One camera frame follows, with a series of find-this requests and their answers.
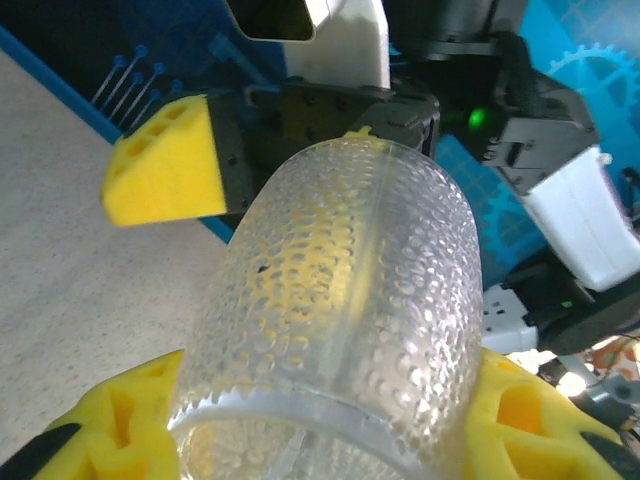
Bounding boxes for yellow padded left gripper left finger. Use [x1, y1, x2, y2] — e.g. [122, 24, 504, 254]
[0, 348, 187, 480]

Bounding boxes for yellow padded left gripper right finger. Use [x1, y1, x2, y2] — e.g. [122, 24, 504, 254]
[462, 347, 640, 480]

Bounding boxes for clear dimpled plastic cup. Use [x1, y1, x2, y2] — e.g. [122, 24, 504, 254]
[167, 137, 485, 480]

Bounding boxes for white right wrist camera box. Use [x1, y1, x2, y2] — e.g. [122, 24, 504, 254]
[222, 0, 391, 91]

